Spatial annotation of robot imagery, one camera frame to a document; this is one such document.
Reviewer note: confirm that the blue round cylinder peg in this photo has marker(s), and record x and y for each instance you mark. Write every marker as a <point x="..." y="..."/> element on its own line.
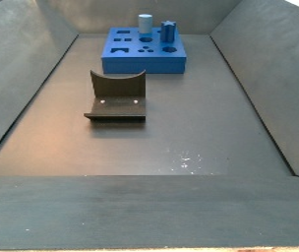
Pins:
<point x="145" y="23"/>

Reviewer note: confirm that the blue shape-sorting board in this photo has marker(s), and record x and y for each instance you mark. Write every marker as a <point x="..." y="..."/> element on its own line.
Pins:
<point x="133" y="52"/>

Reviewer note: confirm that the blue star-shaped peg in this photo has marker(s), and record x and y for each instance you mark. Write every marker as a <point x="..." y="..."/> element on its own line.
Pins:
<point x="168" y="32"/>

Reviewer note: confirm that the black curved holder bracket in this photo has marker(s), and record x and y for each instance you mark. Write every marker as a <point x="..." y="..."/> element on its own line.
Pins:
<point x="120" y="97"/>

